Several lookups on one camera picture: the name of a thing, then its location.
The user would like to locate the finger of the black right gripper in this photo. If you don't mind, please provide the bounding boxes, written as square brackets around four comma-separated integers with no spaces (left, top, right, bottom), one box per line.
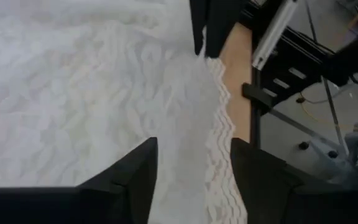
[206,0,248,58]
[190,0,207,55]

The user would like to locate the white textured cloth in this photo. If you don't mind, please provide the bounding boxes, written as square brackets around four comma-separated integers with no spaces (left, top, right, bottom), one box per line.
[0,0,249,224]

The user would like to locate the silver aluminium extrusion bar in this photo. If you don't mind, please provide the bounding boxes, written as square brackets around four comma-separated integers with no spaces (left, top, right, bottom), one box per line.
[252,0,298,71]

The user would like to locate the black aluminium table frame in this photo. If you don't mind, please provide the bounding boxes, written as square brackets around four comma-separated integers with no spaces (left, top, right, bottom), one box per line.
[241,0,337,150]

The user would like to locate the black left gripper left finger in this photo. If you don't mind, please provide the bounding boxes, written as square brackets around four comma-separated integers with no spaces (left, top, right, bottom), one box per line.
[0,136,158,224]

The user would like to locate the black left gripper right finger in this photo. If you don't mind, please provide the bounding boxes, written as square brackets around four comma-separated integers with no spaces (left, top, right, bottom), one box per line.
[230,138,358,224]

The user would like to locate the grey metal frame foot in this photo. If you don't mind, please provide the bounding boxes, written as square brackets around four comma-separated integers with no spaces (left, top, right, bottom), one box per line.
[290,123,358,189]

